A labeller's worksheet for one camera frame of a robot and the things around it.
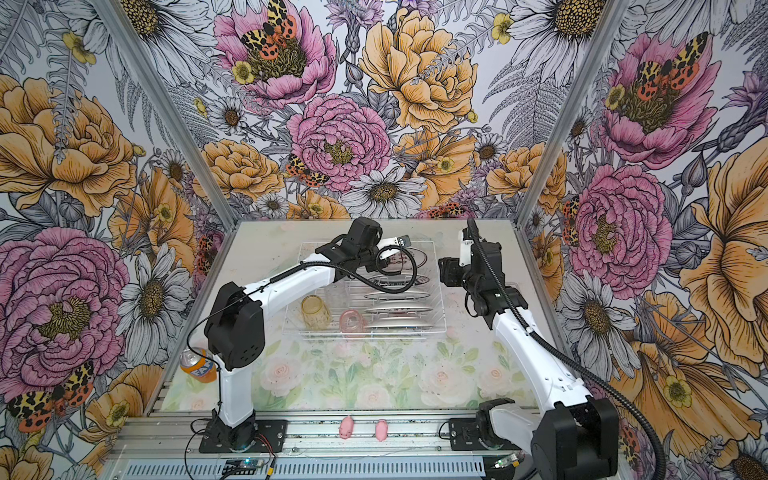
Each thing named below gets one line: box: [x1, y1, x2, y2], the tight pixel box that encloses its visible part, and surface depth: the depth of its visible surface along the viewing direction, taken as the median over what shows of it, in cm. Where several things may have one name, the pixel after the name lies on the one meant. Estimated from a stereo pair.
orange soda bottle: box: [179, 347, 217, 384], surface depth 77 cm
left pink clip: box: [339, 416, 355, 440], surface depth 77 cm
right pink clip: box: [375, 419, 388, 442], surface depth 76 cm
